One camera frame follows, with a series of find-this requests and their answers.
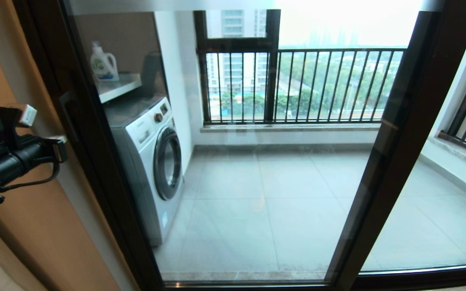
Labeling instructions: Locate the dark framed sliding glass door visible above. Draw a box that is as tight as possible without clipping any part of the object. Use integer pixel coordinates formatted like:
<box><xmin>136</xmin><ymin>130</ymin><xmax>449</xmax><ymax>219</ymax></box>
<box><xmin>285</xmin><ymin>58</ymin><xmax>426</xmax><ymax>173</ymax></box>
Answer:
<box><xmin>11</xmin><ymin>0</ymin><xmax>466</xmax><ymax>291</ymax></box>

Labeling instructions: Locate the white detergent bottle green label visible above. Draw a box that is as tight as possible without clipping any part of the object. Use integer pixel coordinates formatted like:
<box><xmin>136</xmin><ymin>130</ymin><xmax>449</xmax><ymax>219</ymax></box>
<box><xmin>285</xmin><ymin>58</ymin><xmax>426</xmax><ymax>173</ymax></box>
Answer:
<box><xmin>89</xmin><ymin>40</ymin><xmax>119</xmax><ymax>82</ymax></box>

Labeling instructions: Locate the white front-load washing machine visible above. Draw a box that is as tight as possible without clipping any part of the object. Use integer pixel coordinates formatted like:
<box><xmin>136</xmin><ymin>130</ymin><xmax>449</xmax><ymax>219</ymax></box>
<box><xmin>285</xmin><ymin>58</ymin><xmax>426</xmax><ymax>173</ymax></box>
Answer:
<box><xmin>104</xmin><ymin>95</ymin><xmax>185</xmax><ymax>247</ymax></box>

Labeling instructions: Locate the grey high-rise building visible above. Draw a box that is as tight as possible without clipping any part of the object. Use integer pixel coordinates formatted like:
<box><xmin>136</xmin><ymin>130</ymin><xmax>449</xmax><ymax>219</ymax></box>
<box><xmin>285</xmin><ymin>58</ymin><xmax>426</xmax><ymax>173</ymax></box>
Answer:
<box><xmin>207</xmin><ymin>9</ymin><xmax>268</xmax><ymax>95</ymax></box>

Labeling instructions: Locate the grey stone window sill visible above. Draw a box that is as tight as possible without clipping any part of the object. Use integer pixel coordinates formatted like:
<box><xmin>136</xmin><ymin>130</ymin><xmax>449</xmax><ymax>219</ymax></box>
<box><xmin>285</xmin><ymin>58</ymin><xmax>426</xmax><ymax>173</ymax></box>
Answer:
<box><xmin>427</xmin><ymin>137</ymin><xmax>466</xmax><ymax>174</ymax></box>
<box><xmin>200</xmin><ymin>122</ymin><xmax>381</xmax><ymax>133</ymax></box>

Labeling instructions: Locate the long black balcony railing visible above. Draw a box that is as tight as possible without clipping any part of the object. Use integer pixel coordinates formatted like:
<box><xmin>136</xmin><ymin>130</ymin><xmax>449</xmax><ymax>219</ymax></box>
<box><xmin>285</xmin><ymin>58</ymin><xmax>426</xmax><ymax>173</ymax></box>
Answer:
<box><xmin>197</xmin><ymin>47</ymin><xmax>407</xmax><ymax>124</ymax></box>

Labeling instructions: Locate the dark brown fixed glass door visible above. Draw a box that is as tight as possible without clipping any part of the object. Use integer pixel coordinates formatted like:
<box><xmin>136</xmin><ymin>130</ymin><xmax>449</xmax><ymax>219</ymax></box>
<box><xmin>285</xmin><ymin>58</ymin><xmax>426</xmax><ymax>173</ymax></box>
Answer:
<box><xmin>356</xmin><ymin>0</ymin><xmax>466</xmax><ymax>288</ymax></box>

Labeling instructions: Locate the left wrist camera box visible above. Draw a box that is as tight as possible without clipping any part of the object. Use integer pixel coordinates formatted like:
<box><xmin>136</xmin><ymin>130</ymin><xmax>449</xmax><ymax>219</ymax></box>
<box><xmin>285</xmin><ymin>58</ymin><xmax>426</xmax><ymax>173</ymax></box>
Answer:
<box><xmin>0</xmin><ymin>104</ymin><xmax>38</xmax><ymax>140</ymax></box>

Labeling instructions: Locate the white wall shelf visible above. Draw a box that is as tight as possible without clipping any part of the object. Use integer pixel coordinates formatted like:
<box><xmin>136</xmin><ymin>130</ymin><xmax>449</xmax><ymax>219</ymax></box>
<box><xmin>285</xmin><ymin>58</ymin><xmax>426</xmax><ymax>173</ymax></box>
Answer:
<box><xmin>97</xmin><ymin>73</ymin><xmax>142</xmax><ymax>104</ymax></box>

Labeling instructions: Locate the dark window frame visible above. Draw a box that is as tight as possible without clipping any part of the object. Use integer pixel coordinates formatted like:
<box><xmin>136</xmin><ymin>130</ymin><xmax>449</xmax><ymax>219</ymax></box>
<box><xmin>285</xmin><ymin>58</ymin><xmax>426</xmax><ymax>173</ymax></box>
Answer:
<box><xmin>193</xmin><ymin>9</ymin><xmax>281</xmax><ymax>123</ymax></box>

